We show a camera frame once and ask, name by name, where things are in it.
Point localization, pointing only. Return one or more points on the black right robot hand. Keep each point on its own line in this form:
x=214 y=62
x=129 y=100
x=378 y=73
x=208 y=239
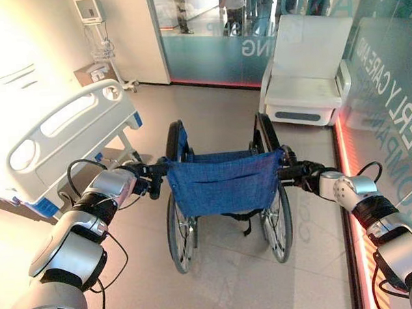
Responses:
x=313 y=177

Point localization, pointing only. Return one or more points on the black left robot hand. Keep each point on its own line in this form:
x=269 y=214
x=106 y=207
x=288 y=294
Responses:
x=136 y=176

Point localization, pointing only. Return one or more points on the blue fabric wheelchair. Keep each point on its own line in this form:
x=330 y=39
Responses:
x=224 y=184

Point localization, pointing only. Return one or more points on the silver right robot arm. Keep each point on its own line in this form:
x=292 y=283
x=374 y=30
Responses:
x=376 y=219

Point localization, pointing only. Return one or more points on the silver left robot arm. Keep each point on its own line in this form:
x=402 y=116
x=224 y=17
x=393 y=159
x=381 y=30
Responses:
x=76 y=235

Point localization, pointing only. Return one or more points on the white hospital bed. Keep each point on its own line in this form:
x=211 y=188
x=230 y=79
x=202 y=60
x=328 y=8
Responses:
x=55 y=140

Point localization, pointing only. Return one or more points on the white armchair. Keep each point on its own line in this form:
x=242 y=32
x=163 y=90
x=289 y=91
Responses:
x=306 y=75

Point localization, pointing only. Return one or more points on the brown cardboard box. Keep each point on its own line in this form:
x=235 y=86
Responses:
x=90 y=74

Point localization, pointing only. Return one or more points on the patient monitor on stand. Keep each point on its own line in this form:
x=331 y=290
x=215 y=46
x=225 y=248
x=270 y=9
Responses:
x=100 y=39

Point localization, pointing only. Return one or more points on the person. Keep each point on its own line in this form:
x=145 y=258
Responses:
x=182 y=12
x=235 y=6

